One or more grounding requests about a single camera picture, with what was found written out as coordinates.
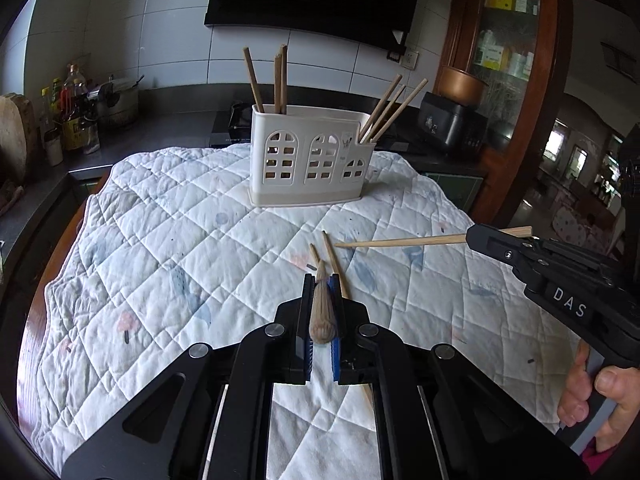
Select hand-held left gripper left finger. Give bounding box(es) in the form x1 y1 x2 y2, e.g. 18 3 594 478
60 275 315 480

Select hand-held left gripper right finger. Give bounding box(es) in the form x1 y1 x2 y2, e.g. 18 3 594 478
327 275 592 480

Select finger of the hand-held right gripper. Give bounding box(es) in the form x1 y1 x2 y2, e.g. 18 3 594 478
465 224 547 287

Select white plastic utensil holder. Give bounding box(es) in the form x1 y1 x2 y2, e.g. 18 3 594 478
248 104 377 207

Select person's right hand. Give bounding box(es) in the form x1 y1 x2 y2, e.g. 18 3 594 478
556 344 640 454

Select black rice cooker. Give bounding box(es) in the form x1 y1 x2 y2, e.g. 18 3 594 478
417 91 489 157

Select person's pink clothing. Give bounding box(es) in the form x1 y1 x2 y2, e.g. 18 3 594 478
580 435 623 476

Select copper pot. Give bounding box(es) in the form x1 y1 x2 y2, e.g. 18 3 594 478
434 66 489 107

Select wooden glass-door cabinet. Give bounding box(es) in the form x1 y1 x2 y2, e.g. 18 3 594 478
440 0 574 226

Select white quilted mat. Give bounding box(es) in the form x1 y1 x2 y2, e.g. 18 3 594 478
17 142 587 480

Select metal cooking pot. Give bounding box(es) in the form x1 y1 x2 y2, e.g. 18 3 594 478
87 75 146 129

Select small white jar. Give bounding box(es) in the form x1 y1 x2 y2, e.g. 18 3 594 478
44 127 65 167

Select ginger root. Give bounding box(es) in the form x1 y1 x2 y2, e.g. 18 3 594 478
0 180 25 217

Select large oil bottle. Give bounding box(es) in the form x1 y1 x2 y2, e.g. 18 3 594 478
60 64 99 152

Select yellow-capped bottle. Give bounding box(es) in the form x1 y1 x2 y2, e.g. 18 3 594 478
40 85 56 132

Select round wooden cutting board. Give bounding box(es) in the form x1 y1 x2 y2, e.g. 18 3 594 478
0 92 42 186

